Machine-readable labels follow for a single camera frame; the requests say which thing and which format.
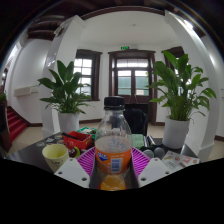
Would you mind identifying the red box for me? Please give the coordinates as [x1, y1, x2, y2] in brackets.
[61, 130, 93, 151]

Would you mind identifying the dark wooden glazed door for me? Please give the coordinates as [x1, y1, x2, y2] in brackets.
[108, 49, 157, 124]

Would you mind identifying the white wall radiator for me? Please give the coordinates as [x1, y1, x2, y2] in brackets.
[13, 84, 40, 98]

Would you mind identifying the larger potted leafy plant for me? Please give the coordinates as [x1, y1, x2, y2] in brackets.
[148, 49, 218, 150]

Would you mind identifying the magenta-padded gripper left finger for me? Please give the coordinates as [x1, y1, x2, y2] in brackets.
[54, 146, 98, 190]

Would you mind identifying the green notebook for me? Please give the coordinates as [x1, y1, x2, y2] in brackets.
[131, 133, 146, 150]

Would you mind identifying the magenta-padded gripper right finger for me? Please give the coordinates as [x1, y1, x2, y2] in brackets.
[129, 146, 174, 189]

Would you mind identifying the cream mug with green handle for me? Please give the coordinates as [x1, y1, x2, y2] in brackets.
[41, 143, 81, 173]

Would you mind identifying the printed paper leaflet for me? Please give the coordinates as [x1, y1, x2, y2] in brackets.
[160, 149, 201, 173]

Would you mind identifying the smaller potted leafy plant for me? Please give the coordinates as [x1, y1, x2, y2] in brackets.
[37, 59, 93, 134]

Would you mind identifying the red carpeted staircase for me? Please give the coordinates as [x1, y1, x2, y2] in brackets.
[6, 105, 29, 143]

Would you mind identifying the black chair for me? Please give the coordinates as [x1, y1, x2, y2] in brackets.
[123, 108, 149, 136]

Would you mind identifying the grey-headed microphone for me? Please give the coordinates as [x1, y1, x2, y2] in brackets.
[143, 134, 155, 160]
[148, 134, 166, 160]

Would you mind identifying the orange soda plastic bottle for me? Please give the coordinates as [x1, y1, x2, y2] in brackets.
[94, 95, 134, 192]

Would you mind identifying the dark-framed window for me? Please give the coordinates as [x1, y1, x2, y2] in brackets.
[73, 48, 103, 102]
[161, 45, 186, 66]

